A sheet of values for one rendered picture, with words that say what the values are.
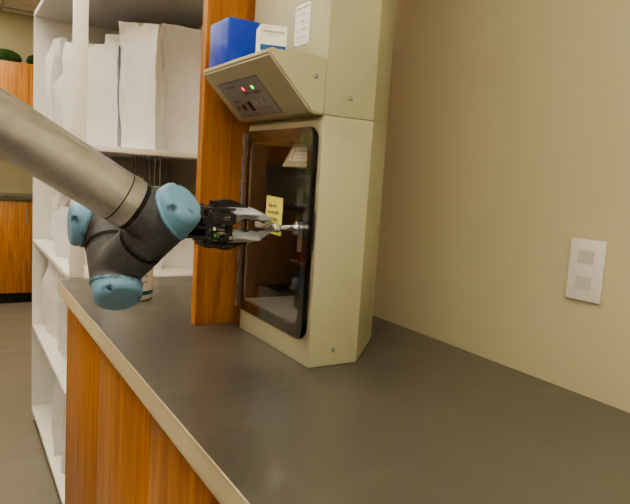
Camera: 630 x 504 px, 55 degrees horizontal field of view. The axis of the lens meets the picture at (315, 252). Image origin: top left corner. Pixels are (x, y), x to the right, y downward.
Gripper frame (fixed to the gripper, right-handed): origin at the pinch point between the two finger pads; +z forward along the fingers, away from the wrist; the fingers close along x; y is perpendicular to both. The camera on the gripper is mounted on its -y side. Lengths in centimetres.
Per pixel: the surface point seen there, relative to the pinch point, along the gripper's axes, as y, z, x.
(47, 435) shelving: -174, -20, -112
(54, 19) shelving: -213, -14, 76
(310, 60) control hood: 10.6, 2.5, 30.0
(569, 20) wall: 26, 49, 42
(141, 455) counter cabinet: -2.8, -21.4, -44.4
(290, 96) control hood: 7.6, 0.6, 23.8
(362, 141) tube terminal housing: 10.4, 14.8, 17.0
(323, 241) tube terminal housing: 10.6, 7.6, -1.9
